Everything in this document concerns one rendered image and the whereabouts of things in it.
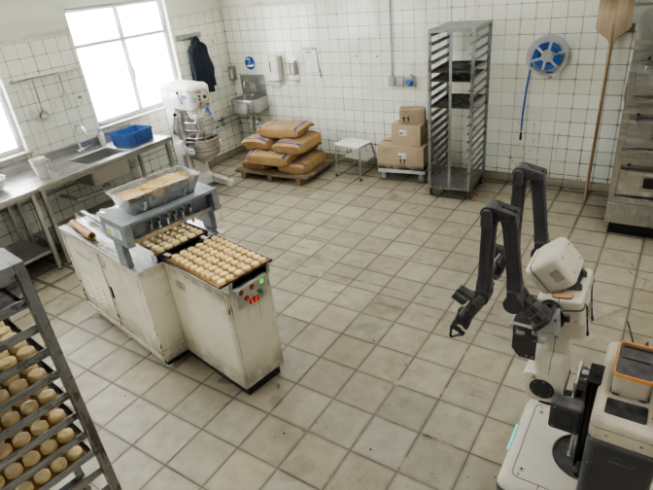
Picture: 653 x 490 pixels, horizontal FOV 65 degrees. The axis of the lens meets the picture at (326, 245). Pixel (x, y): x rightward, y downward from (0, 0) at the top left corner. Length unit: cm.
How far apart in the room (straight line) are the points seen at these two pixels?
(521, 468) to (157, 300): 242
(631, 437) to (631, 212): 331
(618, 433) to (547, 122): 443
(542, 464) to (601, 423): 57
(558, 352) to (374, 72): 508
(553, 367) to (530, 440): 60
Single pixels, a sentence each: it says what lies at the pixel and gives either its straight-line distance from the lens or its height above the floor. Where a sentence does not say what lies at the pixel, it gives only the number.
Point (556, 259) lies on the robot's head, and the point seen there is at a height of 138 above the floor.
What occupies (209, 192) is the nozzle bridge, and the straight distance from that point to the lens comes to 368.
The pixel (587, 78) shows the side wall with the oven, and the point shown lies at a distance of 615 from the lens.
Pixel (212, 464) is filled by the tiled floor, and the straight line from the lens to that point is 330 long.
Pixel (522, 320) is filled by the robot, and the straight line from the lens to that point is 239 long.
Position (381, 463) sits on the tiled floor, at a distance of 313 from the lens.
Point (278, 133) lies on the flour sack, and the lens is 698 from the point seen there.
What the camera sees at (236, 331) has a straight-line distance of 324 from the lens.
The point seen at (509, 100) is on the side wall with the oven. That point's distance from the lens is 635.
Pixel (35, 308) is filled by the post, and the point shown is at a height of 167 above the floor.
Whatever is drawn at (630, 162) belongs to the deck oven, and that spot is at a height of 71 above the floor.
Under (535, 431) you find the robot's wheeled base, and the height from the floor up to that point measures 28.
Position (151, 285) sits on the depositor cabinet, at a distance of 363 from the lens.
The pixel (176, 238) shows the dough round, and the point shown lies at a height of 91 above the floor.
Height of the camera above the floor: 245
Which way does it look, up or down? 28 degrees down
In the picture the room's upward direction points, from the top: 6 degrees counter-clockwise
